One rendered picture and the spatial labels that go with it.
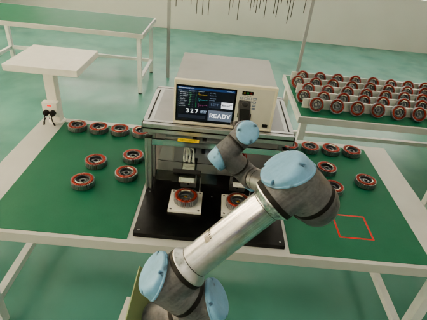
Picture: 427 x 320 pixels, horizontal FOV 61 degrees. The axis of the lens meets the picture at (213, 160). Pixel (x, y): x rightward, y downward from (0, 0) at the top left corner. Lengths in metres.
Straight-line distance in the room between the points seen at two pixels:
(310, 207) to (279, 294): 1.57
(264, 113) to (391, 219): 0.83
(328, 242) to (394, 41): 7.27
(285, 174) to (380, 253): 1.01
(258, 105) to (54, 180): 1.06
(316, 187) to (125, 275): 1.75
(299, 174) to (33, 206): 1.29
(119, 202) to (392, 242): 1.25
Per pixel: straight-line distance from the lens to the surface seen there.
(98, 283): 2.40
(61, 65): 2.04
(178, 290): 0.94
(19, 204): 1.83
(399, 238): 1.87
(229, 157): 1.18
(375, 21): 8.41
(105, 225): 1.63
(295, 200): 0.84
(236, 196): 1.70
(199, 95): 1.55
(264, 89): 1.54
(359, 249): 1.72
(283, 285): 2.45
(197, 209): 1.64
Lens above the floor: 1.86
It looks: 33 degrees down
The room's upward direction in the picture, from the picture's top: 6 degrees clockwise
